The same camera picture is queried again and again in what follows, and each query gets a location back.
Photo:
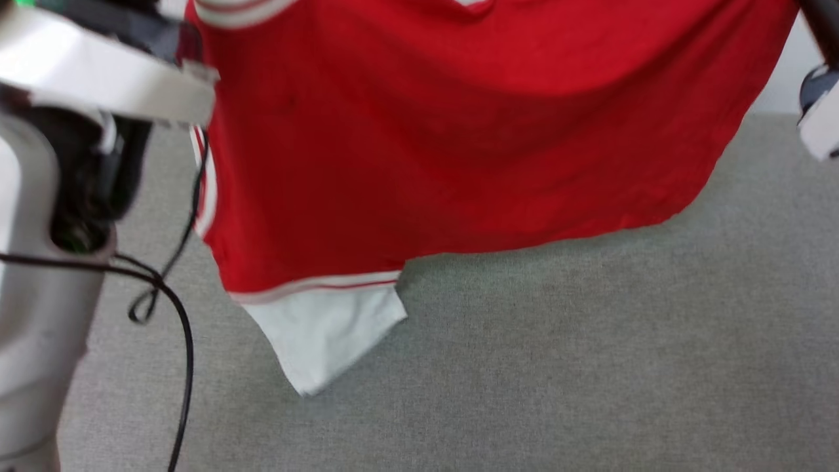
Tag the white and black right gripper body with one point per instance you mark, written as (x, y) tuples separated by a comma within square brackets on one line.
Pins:
[(822, 124)]

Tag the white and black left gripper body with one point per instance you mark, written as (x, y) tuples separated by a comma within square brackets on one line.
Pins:
[(98, 78)]

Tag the red and white garment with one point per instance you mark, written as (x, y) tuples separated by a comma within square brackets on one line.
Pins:
[(459, 131)]

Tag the grey fabric sofa cushion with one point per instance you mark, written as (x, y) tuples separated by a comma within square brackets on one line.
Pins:
[(524, 360)]

